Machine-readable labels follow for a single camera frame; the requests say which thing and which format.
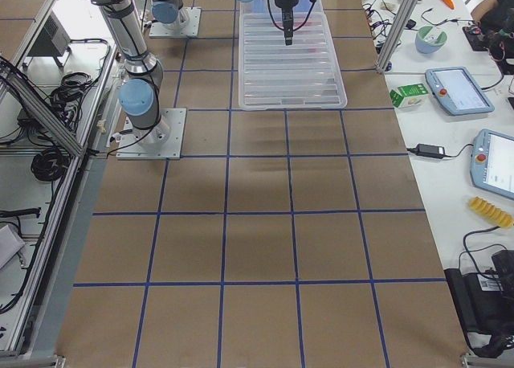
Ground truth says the clear plastic box lid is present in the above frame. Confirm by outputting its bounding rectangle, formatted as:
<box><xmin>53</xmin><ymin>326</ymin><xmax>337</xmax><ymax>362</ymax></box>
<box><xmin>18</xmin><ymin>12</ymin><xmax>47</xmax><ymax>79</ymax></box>
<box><xmin>238</xmin><ymin>12</ymin><xmax>348</xmax><ymax>111</ymax></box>

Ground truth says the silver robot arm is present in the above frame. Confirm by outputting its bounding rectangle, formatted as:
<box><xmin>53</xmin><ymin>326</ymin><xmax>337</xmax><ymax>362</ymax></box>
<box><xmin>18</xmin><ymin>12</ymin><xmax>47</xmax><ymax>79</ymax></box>
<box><xmin>90</xmin><ymin>0</ymin><xmax>253</xmax><ymax>145</ymax></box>
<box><xmin>151</xmin><ymin>0</ymin><xmax>190</xmax><ymax>29</ymax></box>

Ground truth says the clear plastic storage box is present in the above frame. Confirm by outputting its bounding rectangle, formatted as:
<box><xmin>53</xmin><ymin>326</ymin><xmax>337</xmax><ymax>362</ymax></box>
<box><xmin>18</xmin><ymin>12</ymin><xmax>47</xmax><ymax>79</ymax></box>
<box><xmin>239</xmin><ymin>0</ymin><xmax>326</xmax><ymax>23</ymax></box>

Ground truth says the green blue bowl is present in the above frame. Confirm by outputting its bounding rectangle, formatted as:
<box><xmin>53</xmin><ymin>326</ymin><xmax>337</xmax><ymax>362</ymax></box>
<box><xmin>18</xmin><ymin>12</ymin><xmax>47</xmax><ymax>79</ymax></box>
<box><xmin>414</xmin><ymin>26</ymin><xmax>447</xmax><ymax>54</ymax></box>

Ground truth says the green white carton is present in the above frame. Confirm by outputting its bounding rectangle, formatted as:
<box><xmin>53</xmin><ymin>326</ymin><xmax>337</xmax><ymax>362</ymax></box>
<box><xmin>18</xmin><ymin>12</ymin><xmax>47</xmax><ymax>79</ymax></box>
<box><xmin>390</xmin><ymin>83</ymin><xmax>429</xmax><ymax>108</ymax></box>

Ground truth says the teach pendant tablet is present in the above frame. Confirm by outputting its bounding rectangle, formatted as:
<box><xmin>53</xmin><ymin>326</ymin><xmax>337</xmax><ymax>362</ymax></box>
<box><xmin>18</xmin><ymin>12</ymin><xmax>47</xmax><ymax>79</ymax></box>
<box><xmin>425</xmin><ymin>67</ymin><xmax>495</xmax><ymax>116</ymax></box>
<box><xmin>470</xmin><ymin>129</ymin><xmax>514</xmax><ymax>199</ymax></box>

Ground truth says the black power adapter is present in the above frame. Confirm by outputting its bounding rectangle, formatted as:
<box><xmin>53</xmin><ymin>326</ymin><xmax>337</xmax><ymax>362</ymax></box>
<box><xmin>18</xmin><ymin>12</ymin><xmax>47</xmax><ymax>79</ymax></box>
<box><xmin>416</xmin><ymin>144</ymin><xmax>446</xmax><ymax>159</ymax></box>

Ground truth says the yellow toy corn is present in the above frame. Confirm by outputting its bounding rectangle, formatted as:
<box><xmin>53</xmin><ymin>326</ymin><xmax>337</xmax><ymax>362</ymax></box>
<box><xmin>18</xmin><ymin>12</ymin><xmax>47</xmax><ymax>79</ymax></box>
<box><xmin>468</xmin><ymin>197</ymin><xmax>513</xmax><ymax>229</ymax></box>

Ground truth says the black device on table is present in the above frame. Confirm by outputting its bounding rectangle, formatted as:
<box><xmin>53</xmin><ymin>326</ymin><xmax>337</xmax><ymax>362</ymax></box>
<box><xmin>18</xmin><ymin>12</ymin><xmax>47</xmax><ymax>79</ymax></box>
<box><xmin>444</xmin><ymin>250</ymin><xmax>513</xmax><ymax>358</ymax></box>

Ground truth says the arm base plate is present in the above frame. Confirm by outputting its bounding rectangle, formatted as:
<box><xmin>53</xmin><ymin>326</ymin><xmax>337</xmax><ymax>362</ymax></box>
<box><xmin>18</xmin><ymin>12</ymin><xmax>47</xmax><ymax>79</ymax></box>
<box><xmin>149</xmin><ymin>2</ymin><xmax>202</xmax><ymax>39</ymax></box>
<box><xmin>115</xmin><ymin>108</ymin><xmax>187</xmax><ymax>160</ymax></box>

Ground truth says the aluminium frame post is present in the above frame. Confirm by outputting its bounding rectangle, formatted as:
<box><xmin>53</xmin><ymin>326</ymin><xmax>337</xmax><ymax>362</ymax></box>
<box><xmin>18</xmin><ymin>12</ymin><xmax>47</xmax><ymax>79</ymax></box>
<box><xmin>376</xmin><ymin>0</ymin><xmax>418</xmax><ymax>73</ymax></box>

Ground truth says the black cable bundle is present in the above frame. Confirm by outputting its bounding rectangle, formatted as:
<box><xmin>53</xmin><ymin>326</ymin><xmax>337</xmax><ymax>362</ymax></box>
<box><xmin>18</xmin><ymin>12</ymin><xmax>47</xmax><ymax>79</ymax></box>
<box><xmin>31</xmin><ymin>146</ymin><xmax>69</xmax><ymax>182</ymax></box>

